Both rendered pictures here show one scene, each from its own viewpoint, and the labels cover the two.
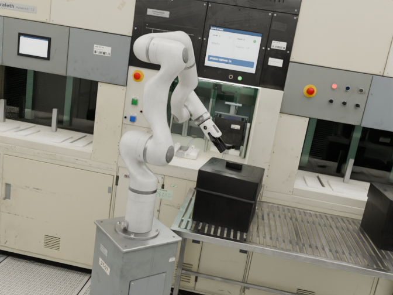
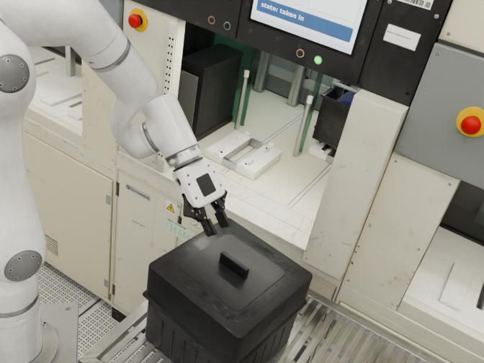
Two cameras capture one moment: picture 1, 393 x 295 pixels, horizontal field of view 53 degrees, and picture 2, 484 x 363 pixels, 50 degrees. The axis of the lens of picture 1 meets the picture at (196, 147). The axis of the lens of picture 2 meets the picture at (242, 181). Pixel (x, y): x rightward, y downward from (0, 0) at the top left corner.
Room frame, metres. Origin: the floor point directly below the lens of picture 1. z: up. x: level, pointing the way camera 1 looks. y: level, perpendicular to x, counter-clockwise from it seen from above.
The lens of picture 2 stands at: (1.03, -0.48, 1.87)
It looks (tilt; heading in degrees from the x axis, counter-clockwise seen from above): 34 degrees down; 20
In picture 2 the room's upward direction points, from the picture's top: 12 degrees clockwise
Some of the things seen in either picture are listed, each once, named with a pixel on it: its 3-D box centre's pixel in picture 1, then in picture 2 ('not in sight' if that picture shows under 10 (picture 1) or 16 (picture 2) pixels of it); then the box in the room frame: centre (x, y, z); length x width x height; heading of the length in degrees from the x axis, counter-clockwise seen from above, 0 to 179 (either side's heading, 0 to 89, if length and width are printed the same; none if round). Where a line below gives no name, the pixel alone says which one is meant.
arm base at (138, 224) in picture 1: (140, 209); (13, 323); (1.58, 0.20, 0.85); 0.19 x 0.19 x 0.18
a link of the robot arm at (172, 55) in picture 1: (161, 103); (1, 163); (1.57, 0.17, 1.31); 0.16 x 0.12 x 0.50; 67
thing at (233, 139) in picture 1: (229, 125); (355, 112); (2.85, -0.21, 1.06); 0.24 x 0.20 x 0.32; 84
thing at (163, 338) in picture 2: (227, 199); (222, 316); (1.88, -0.19, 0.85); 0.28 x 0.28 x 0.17; 76
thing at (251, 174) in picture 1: (232, 175); (230, 280); (1.88, -0.19, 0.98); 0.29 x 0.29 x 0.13; 76
